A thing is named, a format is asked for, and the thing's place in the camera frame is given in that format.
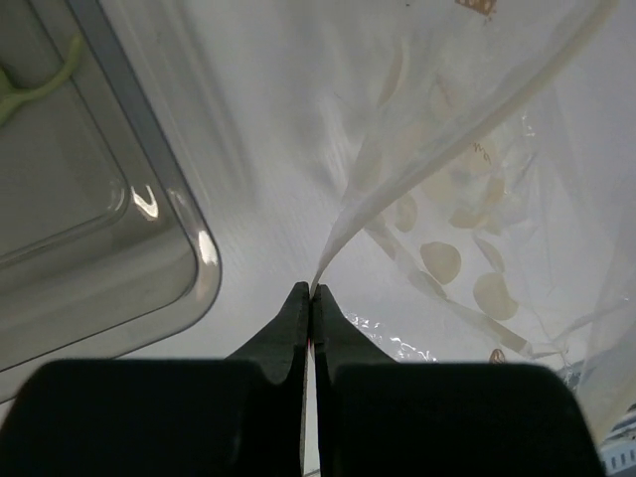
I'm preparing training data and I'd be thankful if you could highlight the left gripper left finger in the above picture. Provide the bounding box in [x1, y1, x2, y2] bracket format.
[1, 282, 309, 476]

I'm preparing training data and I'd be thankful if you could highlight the clear zip top bag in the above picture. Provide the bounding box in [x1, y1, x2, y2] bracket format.
[186, 1, 635, 438]

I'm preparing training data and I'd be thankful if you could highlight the clear plastic food tray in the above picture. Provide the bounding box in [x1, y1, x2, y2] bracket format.
[1, 1, 221, 400]

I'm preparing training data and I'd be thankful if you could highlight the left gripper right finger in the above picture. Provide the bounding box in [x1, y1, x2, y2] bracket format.
[311, 285, 604, 476]

